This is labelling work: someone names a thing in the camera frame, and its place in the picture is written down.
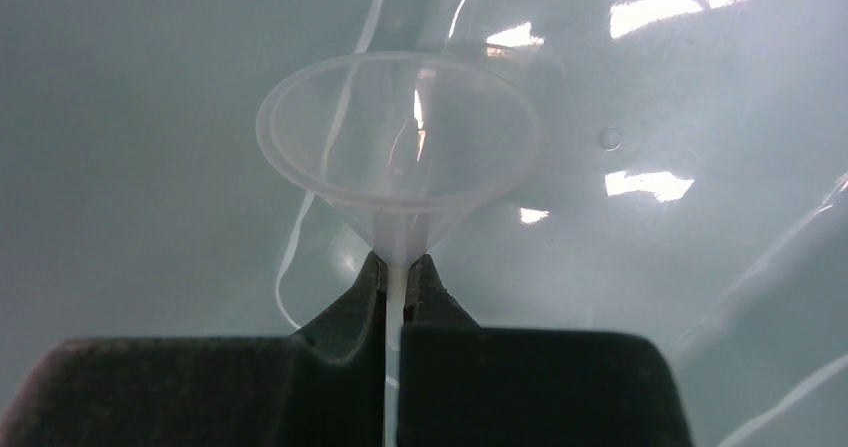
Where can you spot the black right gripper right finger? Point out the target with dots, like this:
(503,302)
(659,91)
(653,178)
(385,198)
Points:
(462,384)

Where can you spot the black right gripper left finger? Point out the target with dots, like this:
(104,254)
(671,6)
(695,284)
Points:
(265,378)

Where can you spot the clear plastic funnel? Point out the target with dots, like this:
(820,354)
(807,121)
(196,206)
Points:
(404,145)

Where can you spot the mint green plastic bin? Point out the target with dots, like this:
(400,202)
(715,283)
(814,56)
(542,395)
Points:
(691,186)

